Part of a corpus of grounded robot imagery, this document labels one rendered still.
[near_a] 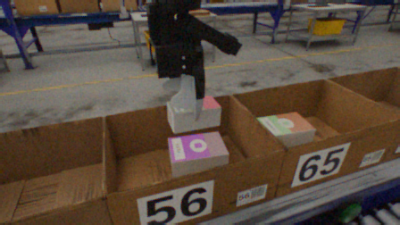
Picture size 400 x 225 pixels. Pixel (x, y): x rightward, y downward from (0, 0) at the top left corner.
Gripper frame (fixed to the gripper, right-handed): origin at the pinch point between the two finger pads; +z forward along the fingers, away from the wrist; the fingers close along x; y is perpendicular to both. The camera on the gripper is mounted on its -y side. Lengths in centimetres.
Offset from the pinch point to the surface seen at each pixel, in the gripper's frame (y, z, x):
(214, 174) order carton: -1.7, 12.3, 8.0
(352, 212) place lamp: -40, 33, 16
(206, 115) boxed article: -1.8, 1.0, 2.8
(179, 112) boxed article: 3.7, -0.7, 2.2
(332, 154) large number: -34.5, 16.5, 8.3
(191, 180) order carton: 3.4, 12.3, 8.0
